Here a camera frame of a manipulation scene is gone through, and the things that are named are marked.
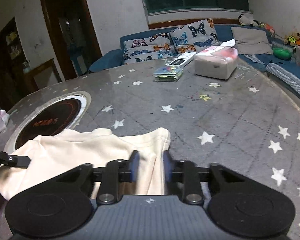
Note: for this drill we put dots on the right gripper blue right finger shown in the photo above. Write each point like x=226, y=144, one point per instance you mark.
x=182, y=180

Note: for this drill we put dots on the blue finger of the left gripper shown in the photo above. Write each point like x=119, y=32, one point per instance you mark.
x=14, y=160

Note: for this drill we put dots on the dark wooden side table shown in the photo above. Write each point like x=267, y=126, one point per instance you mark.
x=41, y=76

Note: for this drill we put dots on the grey cushion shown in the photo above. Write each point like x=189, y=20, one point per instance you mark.
x=251, y=41

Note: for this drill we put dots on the white tissue box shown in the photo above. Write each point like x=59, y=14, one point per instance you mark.
x=217, y=62

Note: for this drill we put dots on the green round toy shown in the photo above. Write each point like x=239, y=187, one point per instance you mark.
x=282, y=54

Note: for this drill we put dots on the white remote device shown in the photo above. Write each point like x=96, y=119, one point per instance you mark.
x=182, y=59

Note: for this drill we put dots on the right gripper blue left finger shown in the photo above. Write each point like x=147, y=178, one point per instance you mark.
x=113, y=175

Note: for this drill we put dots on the butterfly pillow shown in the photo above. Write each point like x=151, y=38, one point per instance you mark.
x=157, y=46
x=194, y=37

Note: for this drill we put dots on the clear box of coloured items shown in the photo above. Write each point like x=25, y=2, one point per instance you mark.
x=168, y=74

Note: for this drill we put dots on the black induction cooktop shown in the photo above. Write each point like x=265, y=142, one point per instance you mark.
x=51, y=121

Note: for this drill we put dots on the plush toy panda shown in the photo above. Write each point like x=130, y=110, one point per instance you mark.
x=245, y=21

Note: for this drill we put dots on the left butterfly pillow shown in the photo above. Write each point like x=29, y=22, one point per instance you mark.
x=157, y=46

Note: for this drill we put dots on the right butterfly pillow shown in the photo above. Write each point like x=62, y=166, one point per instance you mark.
x=194, y=37

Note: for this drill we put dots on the cream knit sweater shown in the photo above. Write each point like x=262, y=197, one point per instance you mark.
x=53, y=155

